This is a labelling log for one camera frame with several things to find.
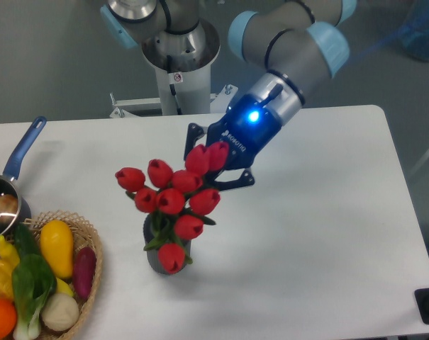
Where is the green cucumber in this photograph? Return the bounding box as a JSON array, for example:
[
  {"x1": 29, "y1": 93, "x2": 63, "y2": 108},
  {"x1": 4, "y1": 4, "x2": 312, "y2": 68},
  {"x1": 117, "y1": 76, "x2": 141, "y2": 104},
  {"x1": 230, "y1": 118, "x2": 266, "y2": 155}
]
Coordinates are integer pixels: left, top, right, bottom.
[{"x1": 13, "y1": 223, "x2": 41, "y2": 259}]

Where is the dark grey ribbed vase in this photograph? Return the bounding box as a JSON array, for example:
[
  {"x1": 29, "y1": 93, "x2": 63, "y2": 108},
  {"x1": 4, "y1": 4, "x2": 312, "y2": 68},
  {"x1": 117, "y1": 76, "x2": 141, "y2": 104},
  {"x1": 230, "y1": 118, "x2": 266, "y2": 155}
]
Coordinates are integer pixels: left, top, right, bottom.
[{"x1": 143, "y1": 213, "x2": 192, "y2": 275}]

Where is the yellow squash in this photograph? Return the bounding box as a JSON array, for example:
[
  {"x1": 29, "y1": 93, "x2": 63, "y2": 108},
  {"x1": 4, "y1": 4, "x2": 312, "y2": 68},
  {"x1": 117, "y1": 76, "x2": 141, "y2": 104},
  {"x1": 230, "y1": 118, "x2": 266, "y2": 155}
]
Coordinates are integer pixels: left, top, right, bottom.
[{"x1": 40, "y1": 220, "x2": 74, "y2": 281}]

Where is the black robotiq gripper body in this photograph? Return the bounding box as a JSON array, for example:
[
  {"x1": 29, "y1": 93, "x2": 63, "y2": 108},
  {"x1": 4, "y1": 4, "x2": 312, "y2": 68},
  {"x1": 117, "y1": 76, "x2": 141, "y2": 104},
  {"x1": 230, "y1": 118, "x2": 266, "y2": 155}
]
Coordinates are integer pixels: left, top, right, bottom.
[{"x1": 206, "y1": 94, "x2": 282, "y2": 170}]

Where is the woven wicker basket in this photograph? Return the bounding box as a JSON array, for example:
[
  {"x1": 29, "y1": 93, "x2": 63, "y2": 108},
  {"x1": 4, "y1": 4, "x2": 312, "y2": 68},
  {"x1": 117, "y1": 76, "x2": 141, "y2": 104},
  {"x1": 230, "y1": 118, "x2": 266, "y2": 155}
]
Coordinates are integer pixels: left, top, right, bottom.
[{"x1": 3, "y1": 210, "x2": 103, "y2": 339}]

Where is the purple eggplant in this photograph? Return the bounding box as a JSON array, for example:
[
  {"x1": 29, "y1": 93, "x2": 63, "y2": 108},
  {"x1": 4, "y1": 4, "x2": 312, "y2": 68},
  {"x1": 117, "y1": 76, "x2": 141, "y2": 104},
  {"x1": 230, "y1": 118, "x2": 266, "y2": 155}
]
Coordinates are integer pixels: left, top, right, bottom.
[{"x1": 72, "y1": 246, "x2": 96, "y2": 300}]

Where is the brown bread roll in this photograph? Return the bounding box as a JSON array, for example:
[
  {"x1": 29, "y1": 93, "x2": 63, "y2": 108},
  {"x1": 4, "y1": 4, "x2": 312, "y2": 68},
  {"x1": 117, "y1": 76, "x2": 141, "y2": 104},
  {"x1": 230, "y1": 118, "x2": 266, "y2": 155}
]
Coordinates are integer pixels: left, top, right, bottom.
[{"x1": 0, "y1": 194, "x2": 18, "y2": 225}]

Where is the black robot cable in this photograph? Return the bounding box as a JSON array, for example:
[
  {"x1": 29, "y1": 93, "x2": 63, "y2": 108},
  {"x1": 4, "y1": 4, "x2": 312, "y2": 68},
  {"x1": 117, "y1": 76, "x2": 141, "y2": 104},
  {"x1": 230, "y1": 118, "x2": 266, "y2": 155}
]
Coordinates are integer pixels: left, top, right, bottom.
[{"x1": 166, "y1": 55, "x2": 182, "y2": 115}]

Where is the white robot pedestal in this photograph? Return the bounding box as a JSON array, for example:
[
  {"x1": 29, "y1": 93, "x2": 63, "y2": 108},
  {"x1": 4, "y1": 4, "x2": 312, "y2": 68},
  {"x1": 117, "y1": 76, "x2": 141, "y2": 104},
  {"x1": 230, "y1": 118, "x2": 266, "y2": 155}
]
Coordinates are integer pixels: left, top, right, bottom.
[{"x1": 111, "y1": 18, "x2": 238, "y2": 118}]

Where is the beige onion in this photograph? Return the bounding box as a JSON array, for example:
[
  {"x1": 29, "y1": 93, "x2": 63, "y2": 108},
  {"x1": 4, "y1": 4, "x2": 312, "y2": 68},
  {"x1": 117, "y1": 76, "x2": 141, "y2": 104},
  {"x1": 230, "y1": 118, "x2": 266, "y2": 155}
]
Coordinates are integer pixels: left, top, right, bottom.
[{"x1": 41, "y1": 293, "x2": 79, "y2": 332}]

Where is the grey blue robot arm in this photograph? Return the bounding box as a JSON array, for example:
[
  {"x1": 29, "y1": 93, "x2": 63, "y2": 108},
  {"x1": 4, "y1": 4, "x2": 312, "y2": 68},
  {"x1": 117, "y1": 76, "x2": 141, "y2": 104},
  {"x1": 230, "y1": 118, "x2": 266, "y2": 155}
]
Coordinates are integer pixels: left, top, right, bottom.
[{"x1": 100, "y1": 1, "x2": 356, "y2": 191}]

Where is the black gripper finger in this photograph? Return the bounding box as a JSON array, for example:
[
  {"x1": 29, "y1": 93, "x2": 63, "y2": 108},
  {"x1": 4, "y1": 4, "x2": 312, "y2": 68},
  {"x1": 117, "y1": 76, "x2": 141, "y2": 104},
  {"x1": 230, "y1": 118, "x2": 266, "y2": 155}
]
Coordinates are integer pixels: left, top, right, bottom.
[
  {"x1": 205, "y1": 168, "x2": 255, "y2": 191},
  {"x1": 183, "y1": 123, "x2": 208, "y2": 160}
]

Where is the red tulip bouquet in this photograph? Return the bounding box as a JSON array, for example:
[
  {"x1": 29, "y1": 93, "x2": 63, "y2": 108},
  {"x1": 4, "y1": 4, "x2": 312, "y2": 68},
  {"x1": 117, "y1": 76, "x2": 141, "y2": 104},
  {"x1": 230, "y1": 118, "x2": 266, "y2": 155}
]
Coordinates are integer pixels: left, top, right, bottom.
[{"x1": 114, "y1": 140, "x2": 230, "y2": 274}]

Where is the blue handled saucepan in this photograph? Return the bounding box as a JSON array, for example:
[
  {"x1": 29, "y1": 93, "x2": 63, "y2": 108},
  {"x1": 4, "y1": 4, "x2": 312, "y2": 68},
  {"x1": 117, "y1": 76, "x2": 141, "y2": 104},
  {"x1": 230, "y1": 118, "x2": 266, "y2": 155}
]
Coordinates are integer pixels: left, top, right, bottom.
[{"x1": 0, "y1": 116, "x2": 47, "y2": 236}]

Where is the blue translucent container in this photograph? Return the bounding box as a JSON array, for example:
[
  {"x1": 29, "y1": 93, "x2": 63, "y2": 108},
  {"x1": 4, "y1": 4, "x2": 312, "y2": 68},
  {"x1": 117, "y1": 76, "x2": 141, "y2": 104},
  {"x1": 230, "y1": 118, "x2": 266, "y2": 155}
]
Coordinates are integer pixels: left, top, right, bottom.
[{"x1": 400, "y1": 1, "x2": 429, "y2": 62}]

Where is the orange fruit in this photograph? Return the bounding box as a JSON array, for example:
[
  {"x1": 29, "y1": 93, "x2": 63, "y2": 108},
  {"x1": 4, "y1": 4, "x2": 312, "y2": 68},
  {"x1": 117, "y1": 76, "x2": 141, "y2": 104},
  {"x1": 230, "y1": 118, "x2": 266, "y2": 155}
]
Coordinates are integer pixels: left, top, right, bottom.
[{"x1": 0, "y1": 298, "x2": 17, "y2": 339}]

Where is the yellow bell pepper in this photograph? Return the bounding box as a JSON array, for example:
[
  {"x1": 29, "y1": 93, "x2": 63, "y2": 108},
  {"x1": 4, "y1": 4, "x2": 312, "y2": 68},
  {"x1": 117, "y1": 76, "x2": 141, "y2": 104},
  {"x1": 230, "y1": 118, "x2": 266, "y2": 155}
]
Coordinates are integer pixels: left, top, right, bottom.
[{"x1": 0, "y1": 235, "x2": 20, "y2": 301}]

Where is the green bok choy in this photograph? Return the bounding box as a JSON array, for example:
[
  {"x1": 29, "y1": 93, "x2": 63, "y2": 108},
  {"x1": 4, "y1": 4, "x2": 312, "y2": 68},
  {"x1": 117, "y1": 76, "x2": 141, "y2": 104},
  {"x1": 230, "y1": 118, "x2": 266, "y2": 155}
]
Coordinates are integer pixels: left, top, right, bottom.
[{"x1": 12, "y1": 254, "x2": 56, "y2": 339}]

